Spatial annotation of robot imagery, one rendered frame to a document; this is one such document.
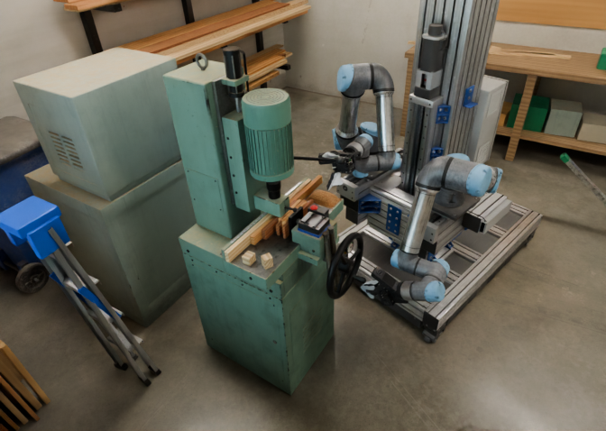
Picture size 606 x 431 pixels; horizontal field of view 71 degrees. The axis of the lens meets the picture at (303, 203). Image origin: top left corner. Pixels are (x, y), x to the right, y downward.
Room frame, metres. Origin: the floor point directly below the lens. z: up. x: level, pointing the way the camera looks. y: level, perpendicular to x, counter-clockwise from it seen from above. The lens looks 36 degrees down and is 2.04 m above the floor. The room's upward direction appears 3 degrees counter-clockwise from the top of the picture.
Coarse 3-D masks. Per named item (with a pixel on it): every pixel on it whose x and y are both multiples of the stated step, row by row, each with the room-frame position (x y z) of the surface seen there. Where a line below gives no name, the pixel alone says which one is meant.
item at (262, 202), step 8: (264, 192) 1.49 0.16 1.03; (256, 200) 1.47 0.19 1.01; (264, 200) 1.44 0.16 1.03; (272, 200) 1.43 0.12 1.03; (280, 200) 1.43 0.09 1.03; (288, 200) 1.45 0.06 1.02; (256, 208) 1.47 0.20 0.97; (264, 208) 1.44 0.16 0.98; (272, 208) 1.42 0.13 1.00; (280, 208) 1.40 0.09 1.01; (280, 216) 1.40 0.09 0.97
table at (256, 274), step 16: (336, 208) 1.55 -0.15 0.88; (272, 240) 1.34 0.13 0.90; (288, 240) 1.33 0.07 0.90; (336, 240) 1.36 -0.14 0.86; (240, 256) 1.25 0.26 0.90; (256, 256) 1.24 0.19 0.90; (272, 256) 1.24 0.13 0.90; (288, 256) 1.24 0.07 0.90; (304, 256) 1.27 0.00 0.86; (240, 272) 1.19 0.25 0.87; (256, 272) 1.15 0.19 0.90; (272, 272) 1.15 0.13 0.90
